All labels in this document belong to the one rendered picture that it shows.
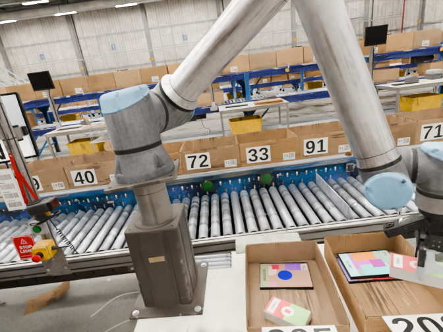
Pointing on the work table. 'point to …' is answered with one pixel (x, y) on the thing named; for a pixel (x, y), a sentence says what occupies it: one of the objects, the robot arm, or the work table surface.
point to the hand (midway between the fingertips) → (416, 267)
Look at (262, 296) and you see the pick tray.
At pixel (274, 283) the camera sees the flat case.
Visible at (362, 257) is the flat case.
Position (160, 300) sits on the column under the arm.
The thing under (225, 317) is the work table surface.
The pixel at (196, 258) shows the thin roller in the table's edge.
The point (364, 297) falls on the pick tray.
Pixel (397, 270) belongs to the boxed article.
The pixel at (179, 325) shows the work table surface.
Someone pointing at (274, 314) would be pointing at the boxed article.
